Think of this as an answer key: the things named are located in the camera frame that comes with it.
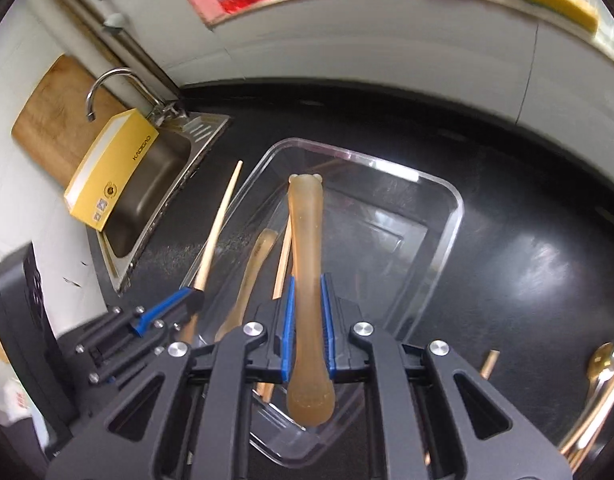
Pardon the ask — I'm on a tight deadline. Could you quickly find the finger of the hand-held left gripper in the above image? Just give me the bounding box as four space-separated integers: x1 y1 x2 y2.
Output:
74 287 190 356
90 287 206 386

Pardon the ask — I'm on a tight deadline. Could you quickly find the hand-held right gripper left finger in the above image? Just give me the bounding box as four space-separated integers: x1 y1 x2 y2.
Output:
46 275 295 480

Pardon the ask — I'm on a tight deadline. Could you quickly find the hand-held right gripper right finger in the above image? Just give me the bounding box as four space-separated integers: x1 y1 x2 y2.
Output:
321 274 575 480

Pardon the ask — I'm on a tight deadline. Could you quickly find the amber silicone spoon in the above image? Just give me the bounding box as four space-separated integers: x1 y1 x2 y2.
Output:
285 172 336 428

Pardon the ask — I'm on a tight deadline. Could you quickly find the clear plastic container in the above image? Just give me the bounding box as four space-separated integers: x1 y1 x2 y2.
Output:
179 137 464 466

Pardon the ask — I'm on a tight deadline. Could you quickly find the gold metal spoon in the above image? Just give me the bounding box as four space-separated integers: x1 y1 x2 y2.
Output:
559 332 614 461

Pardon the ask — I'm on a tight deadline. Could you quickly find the stainless steel sink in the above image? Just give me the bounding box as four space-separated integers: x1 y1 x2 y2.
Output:
87 112 231 293

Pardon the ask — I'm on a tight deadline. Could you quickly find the yellow cardboard box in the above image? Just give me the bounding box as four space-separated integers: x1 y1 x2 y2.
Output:
63 108 159 232

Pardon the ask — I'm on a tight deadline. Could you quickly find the wooden cutting board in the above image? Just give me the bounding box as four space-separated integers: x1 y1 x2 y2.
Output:
11 55 130 188

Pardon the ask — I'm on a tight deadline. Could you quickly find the chrome faucet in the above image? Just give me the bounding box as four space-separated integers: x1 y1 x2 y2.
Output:
86 67 188 126

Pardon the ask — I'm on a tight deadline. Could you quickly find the grey wall pipe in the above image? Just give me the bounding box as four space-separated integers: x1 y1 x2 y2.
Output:
62 0 180 103

